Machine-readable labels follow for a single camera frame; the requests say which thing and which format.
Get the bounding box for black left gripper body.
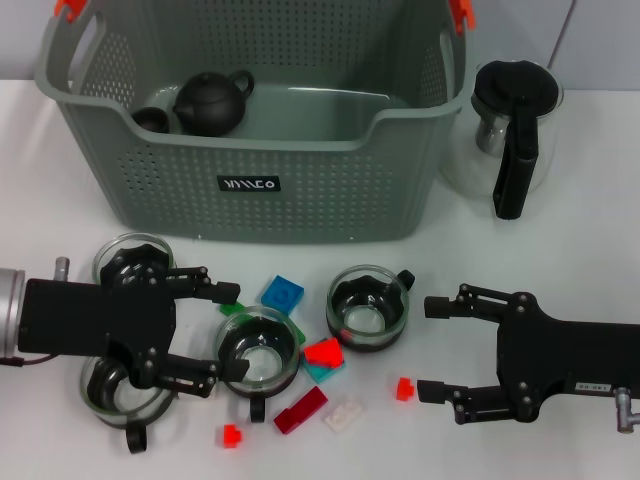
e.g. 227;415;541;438
17;277;177;391

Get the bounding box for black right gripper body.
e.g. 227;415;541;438
494;291;640;425

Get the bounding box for blue square building block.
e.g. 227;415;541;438
259;273;305;315

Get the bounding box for white building block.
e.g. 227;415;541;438
322;397;366;432

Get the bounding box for teal building block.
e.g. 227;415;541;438
303;357;347;385

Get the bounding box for grey perforated storage bin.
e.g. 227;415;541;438
33;0;476;246

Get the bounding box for red wedge building block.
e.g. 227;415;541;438
303;337;346;369

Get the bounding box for dark red long block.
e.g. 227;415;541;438
273;385;330;435

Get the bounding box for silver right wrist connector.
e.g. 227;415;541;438
613;387;640;431

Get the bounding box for small black clay cup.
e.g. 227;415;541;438
131;106;171;135

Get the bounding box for black clay teapot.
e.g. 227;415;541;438
172;69;256;137

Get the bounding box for dark left wrist cable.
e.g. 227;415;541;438
0;353;54;369

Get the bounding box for glass pitcher black handle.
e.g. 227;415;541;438
439;58;565;221

